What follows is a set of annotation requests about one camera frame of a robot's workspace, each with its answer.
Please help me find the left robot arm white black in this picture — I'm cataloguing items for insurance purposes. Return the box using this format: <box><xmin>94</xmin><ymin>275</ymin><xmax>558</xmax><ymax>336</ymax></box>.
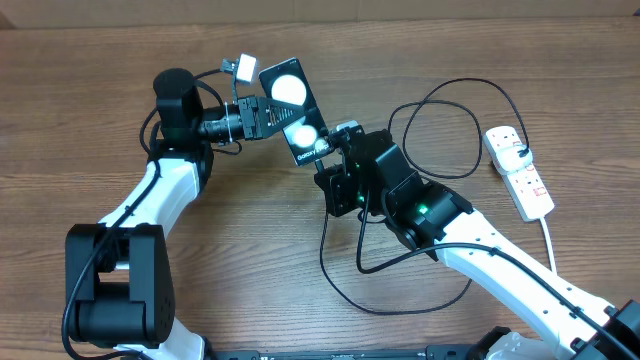
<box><xmin>61</xmin><ymin>63</ymin><xmax>326</xmax><ymax>359</ymax></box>

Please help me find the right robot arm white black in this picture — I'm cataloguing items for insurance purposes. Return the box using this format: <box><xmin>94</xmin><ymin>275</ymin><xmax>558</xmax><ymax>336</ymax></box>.
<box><xmin>314</xmin><ymin>125</ymin><xmax>639</xmax><ymax>359</ymax></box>

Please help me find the white USB charger adapter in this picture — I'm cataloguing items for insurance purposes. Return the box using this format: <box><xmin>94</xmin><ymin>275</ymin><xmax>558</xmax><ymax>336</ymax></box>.
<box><xmin>483</xmin><ymin>126</ymin><xmax>533</xmax><ymax>175</ymax></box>

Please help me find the white power strip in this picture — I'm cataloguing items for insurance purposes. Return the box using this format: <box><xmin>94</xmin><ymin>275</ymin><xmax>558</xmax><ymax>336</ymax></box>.
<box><xmin>503</xmin><ymin>164</ymin><xmax>555</xmax><ymax>222</ymax></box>

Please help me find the black Galaxy smartphone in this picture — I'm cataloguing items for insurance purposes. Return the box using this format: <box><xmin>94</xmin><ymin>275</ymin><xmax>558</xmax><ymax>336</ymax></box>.
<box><xmin>259</xmin><ymin>57</ymin><xmax>333</xmax><ymax>166</ymax></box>

